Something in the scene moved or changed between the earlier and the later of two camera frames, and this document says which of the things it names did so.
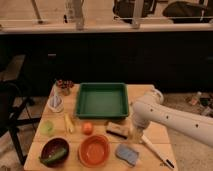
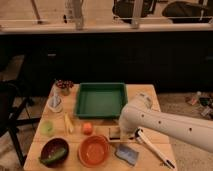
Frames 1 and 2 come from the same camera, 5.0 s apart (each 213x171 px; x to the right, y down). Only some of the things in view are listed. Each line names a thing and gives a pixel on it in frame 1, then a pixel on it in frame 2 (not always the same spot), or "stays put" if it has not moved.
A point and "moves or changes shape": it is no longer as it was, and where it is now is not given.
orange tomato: x=87 y=128 stays put
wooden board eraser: x=117 y=130 moves or changes shape
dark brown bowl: x=53 y=146 stays put
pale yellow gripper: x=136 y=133 → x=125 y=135
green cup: x=47 y=128 stays put
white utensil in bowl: x=55 y=100 stays put
